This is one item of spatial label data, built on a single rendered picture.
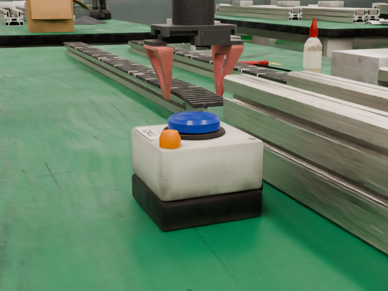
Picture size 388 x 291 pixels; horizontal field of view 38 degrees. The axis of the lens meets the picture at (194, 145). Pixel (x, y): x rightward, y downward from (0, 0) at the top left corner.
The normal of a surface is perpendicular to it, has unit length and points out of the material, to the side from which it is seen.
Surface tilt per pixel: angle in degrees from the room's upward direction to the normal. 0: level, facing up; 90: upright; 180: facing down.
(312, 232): 0
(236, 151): 90
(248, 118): 90
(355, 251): 0
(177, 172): 90
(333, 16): 90
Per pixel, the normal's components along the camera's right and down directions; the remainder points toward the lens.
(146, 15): 0.34, 0.24
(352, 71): -0.93, 0.10
